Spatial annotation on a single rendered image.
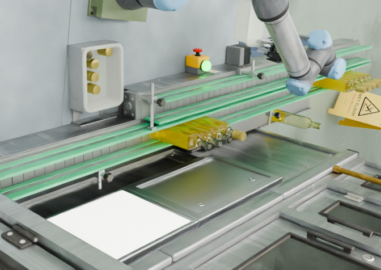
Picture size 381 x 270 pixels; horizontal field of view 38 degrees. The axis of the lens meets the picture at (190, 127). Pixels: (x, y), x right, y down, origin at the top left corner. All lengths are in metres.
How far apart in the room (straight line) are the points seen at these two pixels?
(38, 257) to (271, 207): 1.11
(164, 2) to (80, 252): 1.08
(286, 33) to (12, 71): 0.84
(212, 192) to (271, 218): 0.22
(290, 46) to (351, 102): 3.66
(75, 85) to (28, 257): 1.08
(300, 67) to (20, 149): 0.89
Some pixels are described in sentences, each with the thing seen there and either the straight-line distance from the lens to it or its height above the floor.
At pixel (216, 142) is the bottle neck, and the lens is 1.98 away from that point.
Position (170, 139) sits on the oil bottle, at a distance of 2.02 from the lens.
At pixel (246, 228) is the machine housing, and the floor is 1.42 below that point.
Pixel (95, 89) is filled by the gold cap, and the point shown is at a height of 0.81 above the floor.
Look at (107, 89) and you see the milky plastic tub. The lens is 2.04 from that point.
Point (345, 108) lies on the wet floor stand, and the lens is 5.28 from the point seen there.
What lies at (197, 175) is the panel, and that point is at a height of 1.08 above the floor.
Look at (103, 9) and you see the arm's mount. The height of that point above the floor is 0.82.
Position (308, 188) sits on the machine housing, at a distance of 2.05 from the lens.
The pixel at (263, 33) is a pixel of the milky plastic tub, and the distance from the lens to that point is 2.23.
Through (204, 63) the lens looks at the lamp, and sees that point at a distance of 2.30.
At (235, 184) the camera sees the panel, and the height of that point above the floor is 1.23.
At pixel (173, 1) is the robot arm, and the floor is 1.05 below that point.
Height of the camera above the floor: 2.28
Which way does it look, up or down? 38 degrees down
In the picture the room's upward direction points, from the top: 107 degrees clockwise
